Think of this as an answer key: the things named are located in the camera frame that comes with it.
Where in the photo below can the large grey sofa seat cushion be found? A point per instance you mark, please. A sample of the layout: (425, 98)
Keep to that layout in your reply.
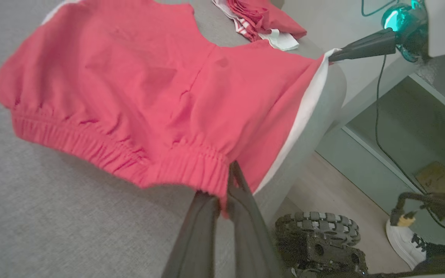
(33, 212)

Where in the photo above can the red shorts white side stripe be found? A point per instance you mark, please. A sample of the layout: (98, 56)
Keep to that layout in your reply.
(149, 96)

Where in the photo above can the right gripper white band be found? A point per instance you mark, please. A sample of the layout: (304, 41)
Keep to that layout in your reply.
(439, 27)

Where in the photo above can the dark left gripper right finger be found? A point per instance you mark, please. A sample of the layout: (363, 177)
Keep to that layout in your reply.
(249, 239)

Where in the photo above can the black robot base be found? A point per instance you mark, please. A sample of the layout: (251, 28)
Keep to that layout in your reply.
(323, 256)

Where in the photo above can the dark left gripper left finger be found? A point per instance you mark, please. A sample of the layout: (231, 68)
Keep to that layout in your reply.
(195, 239)

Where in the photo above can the red jersey white sleeves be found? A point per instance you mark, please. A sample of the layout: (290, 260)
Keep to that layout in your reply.
(265, 19)

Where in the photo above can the pale green open cabinet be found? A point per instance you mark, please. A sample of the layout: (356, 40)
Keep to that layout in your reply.
(400, 127)

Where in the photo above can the black bent tube yellow plug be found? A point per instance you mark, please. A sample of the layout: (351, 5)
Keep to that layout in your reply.
(431, 200)

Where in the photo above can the white sneaker shoe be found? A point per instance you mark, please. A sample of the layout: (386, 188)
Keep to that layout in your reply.
(404, 243)

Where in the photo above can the black treaded robot wheel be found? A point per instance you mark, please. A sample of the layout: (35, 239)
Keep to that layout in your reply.
(319, 227)

